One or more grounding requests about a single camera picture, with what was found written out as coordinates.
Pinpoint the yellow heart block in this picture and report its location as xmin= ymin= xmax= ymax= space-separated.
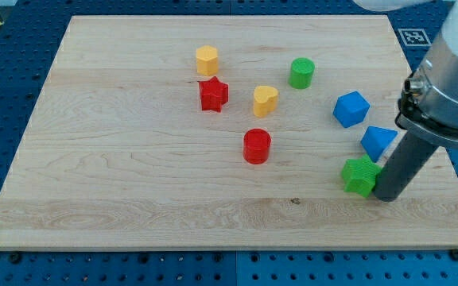
xmin=253 ymin=86 xmax=279 ymax=118

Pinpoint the yellow hexagon block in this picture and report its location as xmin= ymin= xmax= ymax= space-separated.
xmin=196 ymin=45 xmax=219 ymax=76

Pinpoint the green cylinder block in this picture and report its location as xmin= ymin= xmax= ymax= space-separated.
xmin=288 ymin=57 xmax=315 ymax=89

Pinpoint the green star block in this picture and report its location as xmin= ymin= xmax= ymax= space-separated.
xmin=341 ymin=155 xmax=382 ymax=198

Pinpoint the white fiducial marker tag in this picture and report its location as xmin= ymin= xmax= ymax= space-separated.
xmin=398 ymin=28 xmax=431 ymax=47

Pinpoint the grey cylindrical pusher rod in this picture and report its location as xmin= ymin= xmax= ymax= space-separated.
xmin=373 ymin=131 xmax=438 ymax=202

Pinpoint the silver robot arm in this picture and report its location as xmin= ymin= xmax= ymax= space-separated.
xmin=394 ymin=0 xmax=458 ymax=155

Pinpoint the red star block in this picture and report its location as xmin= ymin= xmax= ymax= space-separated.
xmin=198 ymin=76 xmax=229 ymax=113

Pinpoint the blue triangle block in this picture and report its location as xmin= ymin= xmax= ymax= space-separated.
xmin=360 ymin=126 xmax=398 ymax=163

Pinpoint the red cylinder block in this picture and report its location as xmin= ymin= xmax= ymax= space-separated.
xmin=243 ymin=128 xmax=272 ymax=164

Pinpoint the wooden board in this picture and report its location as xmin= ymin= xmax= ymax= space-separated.
xmin=0 ymin=15 xmax=458 ymax=251

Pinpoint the blue cube block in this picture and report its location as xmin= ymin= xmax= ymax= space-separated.
xmin=332 ymin=91 xmax=371 ymax=128

